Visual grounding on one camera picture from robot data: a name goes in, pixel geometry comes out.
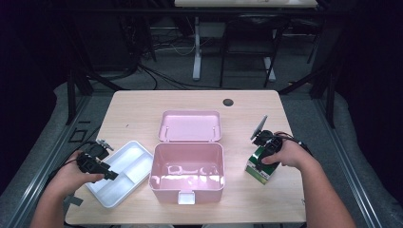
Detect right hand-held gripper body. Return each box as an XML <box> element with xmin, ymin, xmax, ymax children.
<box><xmin>249</xmin><ymin>115</ymin><xmax>284</xmax><ymax>156</ymax></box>

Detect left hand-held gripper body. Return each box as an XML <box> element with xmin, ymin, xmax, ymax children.
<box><xmin>75</xmin><ymin>139</ymin><xmax>115</xmax><ymax>175</ymax></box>

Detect green carton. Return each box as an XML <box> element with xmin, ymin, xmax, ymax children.
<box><xmin>245</xmin><ymin>145</ymin><xmax>281</xmax><ymax>186</ymax></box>

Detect white divided tray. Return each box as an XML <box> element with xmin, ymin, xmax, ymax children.
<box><xmin>84</xmin><ymin>140</ymin><xmax>155</xmax><ymax>209</ymax></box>

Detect pink storage box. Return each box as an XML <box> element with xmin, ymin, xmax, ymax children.
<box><xmin>148</xmin><ymin>109</ymin><xmax>226</xmax><ymax>205</ymax></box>

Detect person's right hand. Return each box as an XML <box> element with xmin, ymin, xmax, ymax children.
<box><xmin>261</xmin><ymin>131</ymin><xmax>315</xmax><ymax>171</ymax></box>

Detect person's left hand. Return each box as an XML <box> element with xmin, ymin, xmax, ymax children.
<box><xmin>47</xmin><ymin>150</ymin><xmax>106</xmax><ymax>200</ymax></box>

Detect black chair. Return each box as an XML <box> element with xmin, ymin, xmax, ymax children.
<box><xmin>219</xmin><ymin>13</ymin><xmax>291</xmax><ymax>89</ymax></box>

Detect white-legged desk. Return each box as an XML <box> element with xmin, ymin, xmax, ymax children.
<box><xmin>174</xmin><ymin>0</ymin><xmax>318</xmax><ymax>82</ymax></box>

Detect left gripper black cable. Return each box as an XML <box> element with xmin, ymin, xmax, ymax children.
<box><xmin>47</xmin><ymin>141</ymin><xmax>99</xmax><ymax>179</ymax></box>

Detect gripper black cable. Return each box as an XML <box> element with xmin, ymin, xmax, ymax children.
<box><xmin>47</xmin><ymin>141</ymin><xmax>99</xmax><ymax>179</ymax></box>
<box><xmin>275</xmin><ymin>130</ymin><xmax>314</xmax><ymax>157</ymax></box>

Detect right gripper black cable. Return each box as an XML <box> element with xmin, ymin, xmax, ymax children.
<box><xmin>275</xmin><ymin>130</ymin><xmax>314</xmax><ymax>157</ymax></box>

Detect grey metal table bracket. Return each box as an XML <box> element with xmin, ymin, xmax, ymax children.
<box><xmin>64</xmin><ymin>194</ymin><xmax>85</xmax><ymax>207</ymax></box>

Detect aluminium floor rail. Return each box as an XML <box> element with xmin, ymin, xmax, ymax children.
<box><xmin>5</xmin><ymin>94</ymin><xmax>93</xmax><ymax>228</ymax></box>
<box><xmin>313</xmin><ymin>97</ymin><xmax>385</xmax><ymax>228</ymax></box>

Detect black metal frame stand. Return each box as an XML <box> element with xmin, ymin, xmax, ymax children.
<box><xmin>278</xmin><ymin>15</ymin><xmax>337</xmax><ymax>129</ymax></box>
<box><xmin>63</xmin><ymin>9</ymin><xmax>129</xmax><ymax>126</ymax></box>

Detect black floor cables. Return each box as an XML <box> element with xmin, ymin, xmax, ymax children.
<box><xmin>136</xmin><ymin>34</ymin><xmax>222</xmax><ymax>91</ymax></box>

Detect black metal frame bar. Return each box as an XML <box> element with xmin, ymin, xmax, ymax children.
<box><xmin>47</xmin><ymin>8</ymin><xmax>350</xmax><ymax>17</ymax></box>

